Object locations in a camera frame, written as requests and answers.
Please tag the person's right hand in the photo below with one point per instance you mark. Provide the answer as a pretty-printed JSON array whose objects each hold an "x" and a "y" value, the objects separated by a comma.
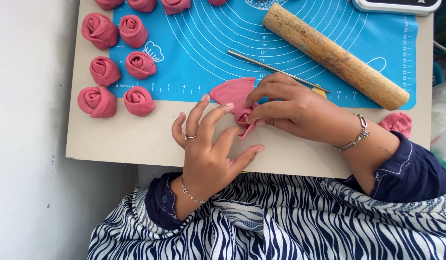
[{"x": 309, "y": 112}]

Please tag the person's left hand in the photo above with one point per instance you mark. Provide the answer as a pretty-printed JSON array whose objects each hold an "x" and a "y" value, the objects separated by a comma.
[{"x": 205, "y": 159}]

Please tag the pink dough sheet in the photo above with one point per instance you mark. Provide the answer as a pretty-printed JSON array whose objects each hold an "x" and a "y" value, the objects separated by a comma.
[{"x": 232, "y": 92}]

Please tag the yellow plastic scraper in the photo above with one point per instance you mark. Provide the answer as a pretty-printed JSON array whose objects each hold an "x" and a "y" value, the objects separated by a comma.
[{"x": 319, "y": 92}]

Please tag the wooden rolling pin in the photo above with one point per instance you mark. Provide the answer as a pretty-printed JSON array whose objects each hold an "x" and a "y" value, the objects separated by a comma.
[{"x": 335, "y": 57}]

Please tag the thin metal rod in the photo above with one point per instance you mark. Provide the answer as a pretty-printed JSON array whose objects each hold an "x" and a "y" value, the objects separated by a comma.
[{"x": 259, "y": 64}]

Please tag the beige work board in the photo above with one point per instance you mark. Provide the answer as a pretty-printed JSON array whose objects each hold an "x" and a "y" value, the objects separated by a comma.
[{"x": 136, "y": 137}]

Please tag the pink dough lump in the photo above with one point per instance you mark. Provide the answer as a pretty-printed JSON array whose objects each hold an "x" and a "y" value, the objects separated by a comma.
[{"x": 396, "y": 124}]

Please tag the navy white striped garment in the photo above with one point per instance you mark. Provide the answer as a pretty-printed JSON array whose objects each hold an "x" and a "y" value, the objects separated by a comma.
[{"x": 280, "y": 224}]

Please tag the blue silicone baking mat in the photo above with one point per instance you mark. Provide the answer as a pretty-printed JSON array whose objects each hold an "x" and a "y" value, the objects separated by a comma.
[{"x": 215, "y": 43}]

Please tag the navy shirt with white stitching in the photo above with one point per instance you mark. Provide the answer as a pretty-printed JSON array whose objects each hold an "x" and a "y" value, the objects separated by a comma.
[{"x": 414, "y": 173}]

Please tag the white kitchen scale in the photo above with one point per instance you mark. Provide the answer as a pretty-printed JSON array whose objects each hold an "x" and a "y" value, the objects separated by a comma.
[{"x": 392, "y": 7}]

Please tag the blue plastic container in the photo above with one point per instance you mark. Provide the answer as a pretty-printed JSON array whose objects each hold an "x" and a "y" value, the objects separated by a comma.
[{"x": 438, "y": 74}]

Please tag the clear plastic bag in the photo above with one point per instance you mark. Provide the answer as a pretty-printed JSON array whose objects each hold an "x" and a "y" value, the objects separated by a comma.
[{"x": 443, "y": 122}]

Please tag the dark bowl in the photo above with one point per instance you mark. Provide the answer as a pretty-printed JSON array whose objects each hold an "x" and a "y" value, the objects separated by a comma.
[{"x": 445, "y": 29}]

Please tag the group of pink dough roses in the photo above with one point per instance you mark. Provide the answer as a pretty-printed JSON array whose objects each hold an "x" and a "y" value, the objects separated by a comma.
[{"x": 100, "y": 30}]

